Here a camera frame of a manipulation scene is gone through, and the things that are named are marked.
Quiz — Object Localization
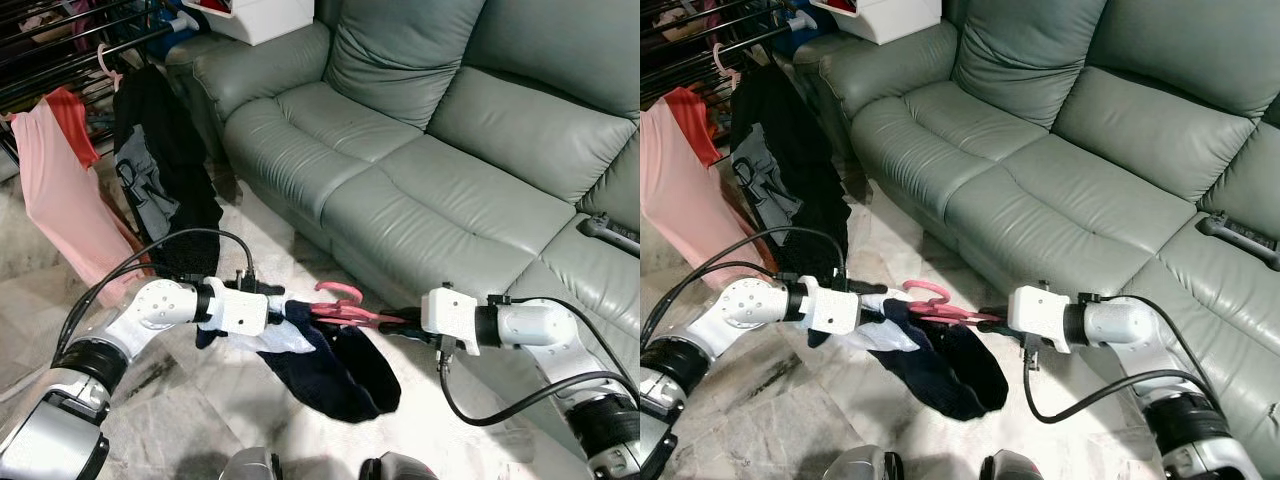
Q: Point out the grey robot right leg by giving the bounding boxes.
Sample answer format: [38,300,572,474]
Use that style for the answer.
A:
[358,451,438,480]
[978,449,1048,480]

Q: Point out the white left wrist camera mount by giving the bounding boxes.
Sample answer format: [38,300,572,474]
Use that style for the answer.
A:
[795,275,864,336]
[205,277,272,337]

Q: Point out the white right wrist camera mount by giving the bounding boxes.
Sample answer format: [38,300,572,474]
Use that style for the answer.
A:
[1006,284,1068,342]
[419,285,481,342]

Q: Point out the white red box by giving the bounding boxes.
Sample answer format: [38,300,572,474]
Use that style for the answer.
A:
[182,0,317,47]
[810,0,944,46]

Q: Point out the pink shirt with red sleeves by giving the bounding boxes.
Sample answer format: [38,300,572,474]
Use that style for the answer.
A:
[5,86,153,283]
[640,86,779,279]

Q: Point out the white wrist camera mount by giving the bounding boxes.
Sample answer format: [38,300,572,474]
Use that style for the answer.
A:
[205,277,272,337]
[419,285,481,342]
[795,275,864,336]
[1006,284,1068,342]

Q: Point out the black metal drying rack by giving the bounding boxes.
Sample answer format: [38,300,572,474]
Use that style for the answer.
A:
[640,0,806,111]
[0,0,206,136]

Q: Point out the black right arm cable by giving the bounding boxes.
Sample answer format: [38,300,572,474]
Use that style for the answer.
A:
[436,338,641,429]
[1020,338,1233,425]

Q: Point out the pink plastic hanger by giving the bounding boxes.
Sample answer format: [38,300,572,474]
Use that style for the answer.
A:
[712,44,745,93]
[900,279,1004,330]
[312,281,408,332]
[96,44,125,93]

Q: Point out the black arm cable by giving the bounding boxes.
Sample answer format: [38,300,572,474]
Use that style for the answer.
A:
[640,225,853,346]
[55,227,259,361]
[1020,338,1233,425]
[436,338,641,429]

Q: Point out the navy shorts with white lining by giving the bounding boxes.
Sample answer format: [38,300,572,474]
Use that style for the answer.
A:
[805,297,1011,422]
[195,298,404,425]

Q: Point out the blue garment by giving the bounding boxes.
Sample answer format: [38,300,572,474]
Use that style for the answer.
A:
[160,8,204,49]
[778,5,826,46]

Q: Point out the black remote control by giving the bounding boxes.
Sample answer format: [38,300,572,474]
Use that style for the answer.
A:
[1197,211,1280,257]
[580,212,641,257]

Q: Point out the grey robot left leg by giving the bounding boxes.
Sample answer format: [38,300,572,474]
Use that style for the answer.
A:
[818,444,906,480]
[218,447,284,480]

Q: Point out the black shirt with grey print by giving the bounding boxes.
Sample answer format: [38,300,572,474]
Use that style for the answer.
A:
[728,64,853,283]
[110,64,225,279]

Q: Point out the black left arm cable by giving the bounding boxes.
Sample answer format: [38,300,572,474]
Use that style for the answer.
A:
[55,227,259,361]
[640,225,853,346]

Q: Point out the grey green leather sofa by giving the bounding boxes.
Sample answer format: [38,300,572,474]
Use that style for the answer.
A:
[165,0,641,476]
[800,0,1280,471]

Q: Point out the grey robot leg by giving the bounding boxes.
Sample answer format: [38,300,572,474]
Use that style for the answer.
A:
[218,447,284,480]
[978,449,1048,480]
[358,451,438,480]
[818,444,906,480]

